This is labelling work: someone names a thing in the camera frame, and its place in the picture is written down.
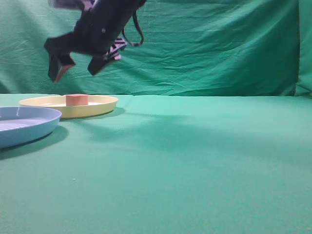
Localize blue plastic plate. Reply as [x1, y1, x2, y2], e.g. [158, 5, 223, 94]
[0, 106, 62, 148]

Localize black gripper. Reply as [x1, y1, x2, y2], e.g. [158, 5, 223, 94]
[44, 0, 146, 83]

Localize red cube block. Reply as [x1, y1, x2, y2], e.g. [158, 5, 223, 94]
[65, 94, 89, 106]

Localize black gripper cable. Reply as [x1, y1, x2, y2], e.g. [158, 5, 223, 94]
[121, 11, 144, 47]

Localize yellow plastic plate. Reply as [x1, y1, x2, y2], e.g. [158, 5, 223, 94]
[19, 95, 118, 118]

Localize green backdrop cloth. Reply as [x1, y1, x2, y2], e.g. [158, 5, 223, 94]
[0, 0, 312, 96]

